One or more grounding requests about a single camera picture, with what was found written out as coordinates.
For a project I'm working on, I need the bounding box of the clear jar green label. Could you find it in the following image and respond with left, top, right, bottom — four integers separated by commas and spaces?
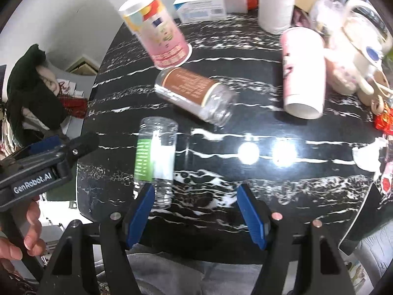
133, 117, 179, 209

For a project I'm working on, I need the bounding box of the colourful balloon paper cup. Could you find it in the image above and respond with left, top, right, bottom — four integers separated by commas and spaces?
118, 0, 192, 70

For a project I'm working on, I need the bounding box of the pink panda paper cup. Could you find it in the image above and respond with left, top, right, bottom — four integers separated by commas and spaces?
281, 27, 326, 120

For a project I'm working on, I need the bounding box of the person's left hand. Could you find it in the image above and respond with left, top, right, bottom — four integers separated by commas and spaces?
1, 196, 46, 274

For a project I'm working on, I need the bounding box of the red tasselled scarf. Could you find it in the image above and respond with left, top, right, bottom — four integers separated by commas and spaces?
57, 94, 88, 119

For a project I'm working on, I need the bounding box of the pile of dark clothes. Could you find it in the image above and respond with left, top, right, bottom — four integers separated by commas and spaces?
7, 44, 67, 147

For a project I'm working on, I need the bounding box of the clear jar brown label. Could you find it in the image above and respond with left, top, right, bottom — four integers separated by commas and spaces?
154, 67, 237, 127

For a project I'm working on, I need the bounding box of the crumpled white tissue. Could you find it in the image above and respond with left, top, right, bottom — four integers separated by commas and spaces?
352, 137, 388, 173

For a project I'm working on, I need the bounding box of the red snack packet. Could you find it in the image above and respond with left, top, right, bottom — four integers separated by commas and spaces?
374, 107, 393, 135

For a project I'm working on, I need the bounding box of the white medicine box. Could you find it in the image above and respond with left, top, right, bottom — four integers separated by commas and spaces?
173, 0, 226, 23

